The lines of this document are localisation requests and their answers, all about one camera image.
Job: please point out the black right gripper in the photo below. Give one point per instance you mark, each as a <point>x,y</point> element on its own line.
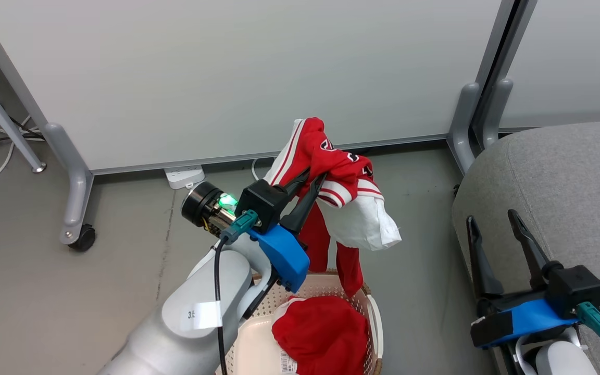
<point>581,289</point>

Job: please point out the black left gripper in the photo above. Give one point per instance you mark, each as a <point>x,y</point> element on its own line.
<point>261,205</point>

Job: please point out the red and white jersey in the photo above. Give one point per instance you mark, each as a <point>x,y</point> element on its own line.
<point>362,219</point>

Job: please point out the plain red garment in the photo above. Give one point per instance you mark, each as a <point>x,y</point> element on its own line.
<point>321,333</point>

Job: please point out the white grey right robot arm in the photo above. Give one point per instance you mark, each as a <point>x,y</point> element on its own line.
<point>560,362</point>

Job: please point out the grey fabric sofa seat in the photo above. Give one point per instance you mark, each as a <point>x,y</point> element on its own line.
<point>565,182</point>

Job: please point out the cream perforated laundry basket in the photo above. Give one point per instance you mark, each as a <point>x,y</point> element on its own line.
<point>255,349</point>

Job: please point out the basket barcode sticker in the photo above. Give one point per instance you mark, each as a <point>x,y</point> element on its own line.
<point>288,363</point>

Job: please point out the white power strip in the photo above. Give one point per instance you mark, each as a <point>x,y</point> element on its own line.
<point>184,176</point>

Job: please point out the wide white partition panel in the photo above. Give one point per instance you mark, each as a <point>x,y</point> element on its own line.
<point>237,73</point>

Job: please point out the short grey partition foot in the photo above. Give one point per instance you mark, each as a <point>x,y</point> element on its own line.
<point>495,109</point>
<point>464,120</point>

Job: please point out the white number tag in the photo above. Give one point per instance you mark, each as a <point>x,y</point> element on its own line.
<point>203,315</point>

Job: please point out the narrow white partition panel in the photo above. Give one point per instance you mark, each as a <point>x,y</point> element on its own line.
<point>581,57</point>

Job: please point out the black caster wheel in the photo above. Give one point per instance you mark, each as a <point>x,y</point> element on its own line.
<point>84,239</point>

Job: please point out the grey partition foot with caster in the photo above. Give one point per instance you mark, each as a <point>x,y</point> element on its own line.
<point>77,187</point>

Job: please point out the grey metal table leg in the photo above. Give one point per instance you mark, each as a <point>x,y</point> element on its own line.
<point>3,117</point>

